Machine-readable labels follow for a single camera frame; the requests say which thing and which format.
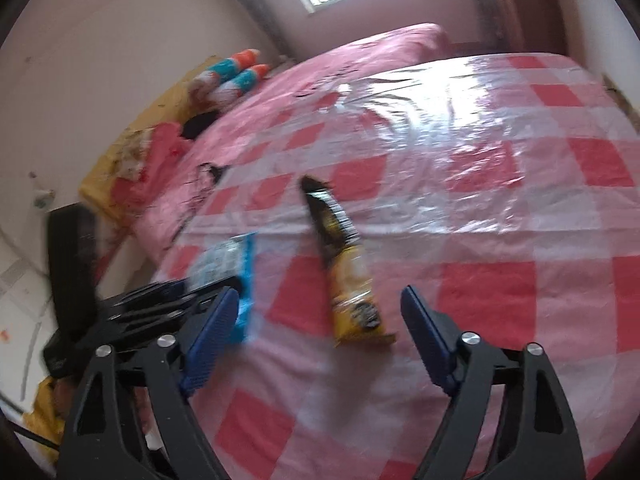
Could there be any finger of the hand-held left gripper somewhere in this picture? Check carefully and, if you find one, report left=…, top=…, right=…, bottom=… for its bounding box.
left=107, top=279, right=191, bottom=311
left=95, top=276, right=241, bottom=347

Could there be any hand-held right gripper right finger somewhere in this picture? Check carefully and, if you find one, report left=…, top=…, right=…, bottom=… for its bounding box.
left=401, top=284, right=587, bottom=480

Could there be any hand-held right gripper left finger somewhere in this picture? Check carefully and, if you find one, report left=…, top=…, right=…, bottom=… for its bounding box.
left=60, top=286, right=242, bottom=480

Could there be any blue snack packet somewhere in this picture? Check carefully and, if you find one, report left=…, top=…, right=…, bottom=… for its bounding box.
left=186, top=232, right=258, bottom=346

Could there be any yellow black snack packet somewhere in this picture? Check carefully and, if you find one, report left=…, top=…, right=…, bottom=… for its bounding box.
left=299, top=175, right=397, bottom=350

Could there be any person's left forearm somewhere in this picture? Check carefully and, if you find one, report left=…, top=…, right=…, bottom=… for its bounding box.
left=25, top=375, right=76, bottom=456

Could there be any floral pillow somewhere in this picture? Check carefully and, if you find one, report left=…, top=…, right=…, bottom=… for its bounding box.
left=117, top=127, right=156, bottom=176

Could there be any red white checked tablecloth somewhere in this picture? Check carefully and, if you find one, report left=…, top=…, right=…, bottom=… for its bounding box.
left=150, top=52, right=640, bottom=480

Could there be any pink folded blanket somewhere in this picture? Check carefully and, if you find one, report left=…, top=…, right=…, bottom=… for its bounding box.
left=107, top=122, right=193, bottom=221

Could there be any black cloth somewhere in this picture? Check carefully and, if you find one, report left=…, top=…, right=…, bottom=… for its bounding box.
left=180, top=110, right=221, bottom=140

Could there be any wooden headboard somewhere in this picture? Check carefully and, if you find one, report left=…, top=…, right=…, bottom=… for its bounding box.
left=135, top=57, right=221, bottom=128

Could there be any pink printed bed blanket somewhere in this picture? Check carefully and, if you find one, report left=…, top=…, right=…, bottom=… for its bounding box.
left=135, top=22, right=451, bottom=261

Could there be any grey patterned curtain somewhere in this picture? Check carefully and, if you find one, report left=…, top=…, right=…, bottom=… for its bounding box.
left=460, top=0, right=526, bottom=53
left=217, top=0, right=296, bottom=58

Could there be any brown wooden cabinet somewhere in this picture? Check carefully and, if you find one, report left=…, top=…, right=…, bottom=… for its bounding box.
left=515, top=0, right=566, bottom=53

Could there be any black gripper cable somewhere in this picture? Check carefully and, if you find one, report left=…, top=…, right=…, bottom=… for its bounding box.
left=10, top=420, right=61, bottom=451

